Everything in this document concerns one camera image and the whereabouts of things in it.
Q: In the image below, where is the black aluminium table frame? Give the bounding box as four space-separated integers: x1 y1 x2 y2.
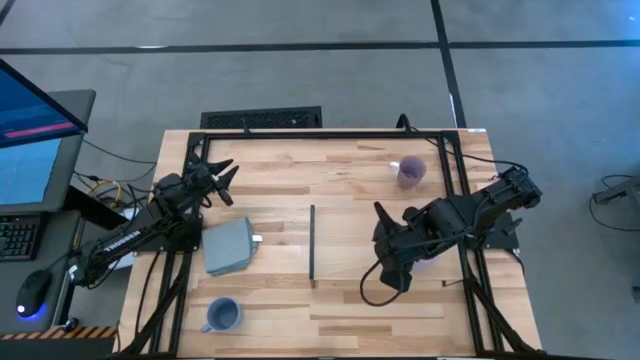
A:
107 113 546 360

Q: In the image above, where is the black box hazard stripe edge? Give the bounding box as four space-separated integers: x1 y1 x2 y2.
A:
0 325 119 360

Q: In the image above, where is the blue-grey mug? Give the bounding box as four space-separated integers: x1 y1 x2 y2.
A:
199 296 245 335

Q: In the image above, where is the backlit black keyboard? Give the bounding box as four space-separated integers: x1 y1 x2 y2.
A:
0 213 44 262

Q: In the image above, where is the grey framed computer monitor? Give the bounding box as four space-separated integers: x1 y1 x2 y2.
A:
0 89 97 216

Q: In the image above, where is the purple mug white handle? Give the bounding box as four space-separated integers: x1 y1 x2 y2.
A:
388 155 428 190

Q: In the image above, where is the grey folded cloth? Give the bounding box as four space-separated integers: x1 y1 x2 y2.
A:
201 216 264 278

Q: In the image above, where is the yellow cable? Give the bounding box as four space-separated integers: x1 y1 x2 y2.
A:
87 178 124 209

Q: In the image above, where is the black floor stand leg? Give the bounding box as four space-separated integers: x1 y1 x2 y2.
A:
592 173 640 205

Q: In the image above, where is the grey desk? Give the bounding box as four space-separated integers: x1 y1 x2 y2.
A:
0 209 84 335

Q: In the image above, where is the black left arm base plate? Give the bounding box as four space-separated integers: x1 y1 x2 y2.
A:
132 212 204 254

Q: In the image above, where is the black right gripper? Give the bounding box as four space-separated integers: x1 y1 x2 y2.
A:
372 200 426 295

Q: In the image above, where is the black floor cable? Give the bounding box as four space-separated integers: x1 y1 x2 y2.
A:
587 173 640 234

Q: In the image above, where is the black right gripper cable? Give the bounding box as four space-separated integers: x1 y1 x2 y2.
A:
358 259 404 308

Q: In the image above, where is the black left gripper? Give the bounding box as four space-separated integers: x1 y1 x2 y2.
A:
185 152 240 208

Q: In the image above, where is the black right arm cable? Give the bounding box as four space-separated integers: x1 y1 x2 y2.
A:
407 124 526 174

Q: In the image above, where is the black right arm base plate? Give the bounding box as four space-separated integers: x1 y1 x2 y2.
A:
477 210 524 252

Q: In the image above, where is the black computer mouse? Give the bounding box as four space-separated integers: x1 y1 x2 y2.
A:
14 268 54 320

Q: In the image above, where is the black framed computer monitor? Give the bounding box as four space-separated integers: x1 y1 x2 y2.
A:
0 58 90 150

